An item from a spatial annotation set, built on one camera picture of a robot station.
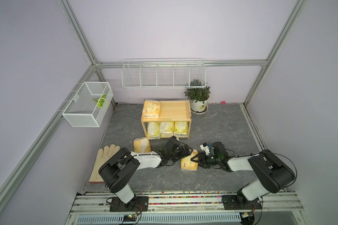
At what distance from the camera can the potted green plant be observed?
1.03m

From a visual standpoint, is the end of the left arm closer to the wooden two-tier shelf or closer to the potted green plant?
the wooden two-tier shelf

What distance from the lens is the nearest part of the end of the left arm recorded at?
69 cm

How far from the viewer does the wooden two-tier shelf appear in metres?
0.86
